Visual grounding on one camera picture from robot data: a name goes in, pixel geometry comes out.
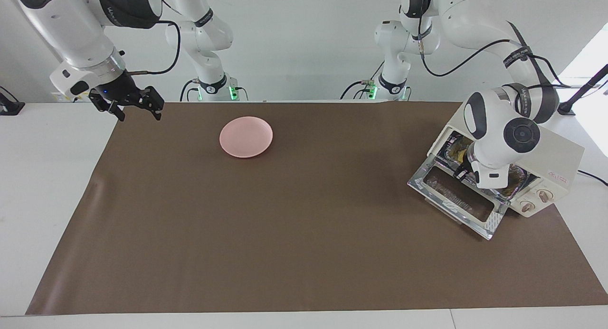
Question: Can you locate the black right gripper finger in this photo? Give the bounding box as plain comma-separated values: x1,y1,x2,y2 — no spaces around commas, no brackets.
105,101,126,122
144,86,165,121

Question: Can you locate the aluminium foil tray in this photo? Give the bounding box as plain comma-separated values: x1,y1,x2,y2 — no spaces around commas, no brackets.
443,132,529,199

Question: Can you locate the glass oven door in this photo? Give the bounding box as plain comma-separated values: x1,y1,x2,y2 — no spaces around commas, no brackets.
408,156,510,241

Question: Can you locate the cream toaster oven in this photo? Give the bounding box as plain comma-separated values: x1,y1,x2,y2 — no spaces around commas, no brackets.
408,101,585,241

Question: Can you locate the pink round plate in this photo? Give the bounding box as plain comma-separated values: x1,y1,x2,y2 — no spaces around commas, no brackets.
219,116,274,159

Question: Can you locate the black table clamp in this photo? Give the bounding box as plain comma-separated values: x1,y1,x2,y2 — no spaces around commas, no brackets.
0,86,26,116

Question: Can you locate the brown table mat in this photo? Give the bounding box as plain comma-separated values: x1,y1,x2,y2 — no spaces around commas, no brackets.
25,101,608,316

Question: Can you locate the black right arm base cable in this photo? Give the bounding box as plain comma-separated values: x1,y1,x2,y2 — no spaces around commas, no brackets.
180,79,200,102

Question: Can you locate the black arm base cable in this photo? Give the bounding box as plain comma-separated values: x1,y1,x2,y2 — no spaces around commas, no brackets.
340,58,385,100
180,79,200,102

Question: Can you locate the white wall power outlet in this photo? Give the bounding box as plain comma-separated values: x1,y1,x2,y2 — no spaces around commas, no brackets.
51,92,91,103

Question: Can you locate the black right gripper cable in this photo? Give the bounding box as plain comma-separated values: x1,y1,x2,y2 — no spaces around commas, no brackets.
126,19,182,77

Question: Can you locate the black oven power cable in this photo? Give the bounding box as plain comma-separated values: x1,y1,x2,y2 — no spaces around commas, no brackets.
577,170,608,187

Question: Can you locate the black camera stand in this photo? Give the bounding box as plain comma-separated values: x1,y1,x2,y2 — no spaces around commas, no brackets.
556,63,608,117

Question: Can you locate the black left arm base cable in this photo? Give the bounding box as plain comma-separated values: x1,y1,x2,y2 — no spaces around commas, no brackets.
340,58,385,100

